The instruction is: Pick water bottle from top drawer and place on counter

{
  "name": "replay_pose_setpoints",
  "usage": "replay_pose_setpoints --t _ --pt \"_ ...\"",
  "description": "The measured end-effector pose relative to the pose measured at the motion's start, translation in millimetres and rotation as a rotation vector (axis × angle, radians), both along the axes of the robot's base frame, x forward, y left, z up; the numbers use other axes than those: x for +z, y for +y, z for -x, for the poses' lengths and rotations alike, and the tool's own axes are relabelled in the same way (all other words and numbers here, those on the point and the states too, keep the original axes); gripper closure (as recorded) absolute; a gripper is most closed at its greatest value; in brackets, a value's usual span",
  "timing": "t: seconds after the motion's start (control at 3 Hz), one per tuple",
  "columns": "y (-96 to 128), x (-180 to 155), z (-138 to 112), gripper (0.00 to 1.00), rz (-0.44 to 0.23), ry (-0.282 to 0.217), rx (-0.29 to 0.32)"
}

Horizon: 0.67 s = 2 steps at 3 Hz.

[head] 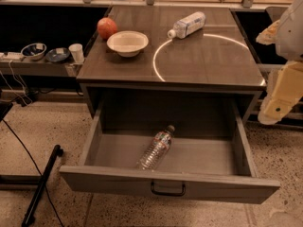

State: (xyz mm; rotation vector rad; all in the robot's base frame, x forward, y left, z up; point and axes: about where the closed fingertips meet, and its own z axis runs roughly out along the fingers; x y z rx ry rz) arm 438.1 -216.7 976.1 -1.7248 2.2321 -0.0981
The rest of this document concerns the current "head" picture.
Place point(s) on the white labelled water bottle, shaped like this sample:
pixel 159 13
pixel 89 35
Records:
pixel 187 25

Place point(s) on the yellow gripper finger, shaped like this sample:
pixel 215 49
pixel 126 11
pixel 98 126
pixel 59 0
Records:
pixel 268 35
pixel 284 90

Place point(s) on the grey open top drawer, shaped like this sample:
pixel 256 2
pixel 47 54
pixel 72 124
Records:
pixel 209 153

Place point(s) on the clear plastic water bottle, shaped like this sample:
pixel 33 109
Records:
pixel 157 149

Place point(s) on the dark blue bowl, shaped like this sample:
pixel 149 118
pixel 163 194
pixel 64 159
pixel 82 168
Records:
pixel 57 54

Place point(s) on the dark wooden counter cabinet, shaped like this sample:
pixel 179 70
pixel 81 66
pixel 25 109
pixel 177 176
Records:
pixel 214 58

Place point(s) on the white power strip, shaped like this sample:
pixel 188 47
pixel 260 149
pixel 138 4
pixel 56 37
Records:
pixel 11 56

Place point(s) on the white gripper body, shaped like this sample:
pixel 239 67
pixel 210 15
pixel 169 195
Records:
pixel 291 37

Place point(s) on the red apple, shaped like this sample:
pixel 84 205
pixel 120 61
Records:
pixel 106 27

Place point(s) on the grey side shelf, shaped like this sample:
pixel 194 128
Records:
pixel 40 68

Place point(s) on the black stand leg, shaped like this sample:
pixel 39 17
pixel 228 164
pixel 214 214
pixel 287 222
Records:
pixel 29 216

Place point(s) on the black drawer handle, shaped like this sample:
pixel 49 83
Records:
pixel 168 189

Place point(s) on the white paper cup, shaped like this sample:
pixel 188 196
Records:
pixel 77 52

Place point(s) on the white and blue bowl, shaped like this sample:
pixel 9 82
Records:
pixel 34 52

